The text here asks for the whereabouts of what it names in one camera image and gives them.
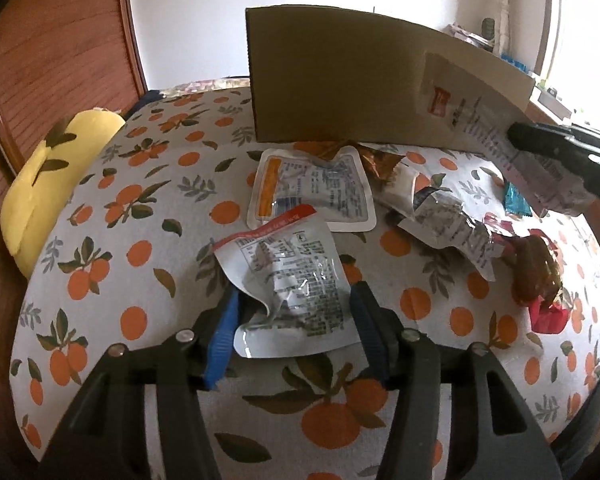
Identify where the red top white snack packet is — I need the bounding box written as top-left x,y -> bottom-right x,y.
213,205 -> 360,359

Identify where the wooden headboard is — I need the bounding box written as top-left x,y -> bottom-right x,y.
0,0 -> 150,181

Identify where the silver crumpled snack packet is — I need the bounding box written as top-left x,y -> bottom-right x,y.
372,162 -> 504,282

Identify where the window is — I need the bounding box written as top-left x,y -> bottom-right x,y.
540,0 -> 600,129

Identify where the floral quilt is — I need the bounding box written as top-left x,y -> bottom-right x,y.
148,77 -> 250,99

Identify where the orange stripe white snack packet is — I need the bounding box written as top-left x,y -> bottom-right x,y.
246,146 -> 377,233

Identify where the brown cardboard box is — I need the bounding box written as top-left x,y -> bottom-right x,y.
246,4 -> 533,151

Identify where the yellow plush toy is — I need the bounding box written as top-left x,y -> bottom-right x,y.
0,108 -> 124,278

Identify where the brown wrapped snack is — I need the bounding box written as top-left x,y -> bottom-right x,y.
505,235 -> 562,309

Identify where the white long snack packet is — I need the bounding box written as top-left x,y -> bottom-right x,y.
417,53 -> 595,216

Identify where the teal small snack packet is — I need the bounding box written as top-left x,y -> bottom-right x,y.
503,181 -> 532,217

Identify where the red small snack packet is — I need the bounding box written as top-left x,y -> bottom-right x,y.
528,296 -> 570,335

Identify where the golden brown candy wrapper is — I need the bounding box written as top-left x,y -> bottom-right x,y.
316,141 -> 402,182

